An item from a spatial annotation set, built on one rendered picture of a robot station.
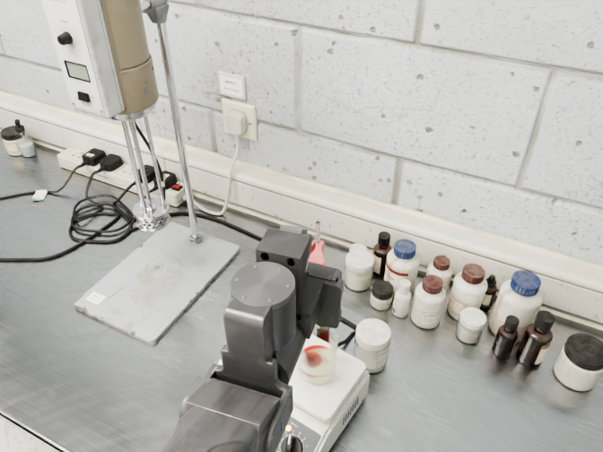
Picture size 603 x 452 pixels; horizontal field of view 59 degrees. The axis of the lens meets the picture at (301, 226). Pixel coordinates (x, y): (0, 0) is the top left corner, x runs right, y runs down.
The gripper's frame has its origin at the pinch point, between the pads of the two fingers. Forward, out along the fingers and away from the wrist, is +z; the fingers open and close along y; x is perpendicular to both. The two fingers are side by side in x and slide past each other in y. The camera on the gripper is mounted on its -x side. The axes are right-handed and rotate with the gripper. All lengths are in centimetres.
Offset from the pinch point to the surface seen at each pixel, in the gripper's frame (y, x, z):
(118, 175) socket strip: 64, 30, 46
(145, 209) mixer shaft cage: 37.6, 15.2, 18.5
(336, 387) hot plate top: -3.8, 25.8, -0.5
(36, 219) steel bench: 77, 34, 29
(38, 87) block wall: 97, 17, 62
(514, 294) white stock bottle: -28.8, 23.4, 25.8
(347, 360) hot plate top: -4.2, 25.6, 4.9
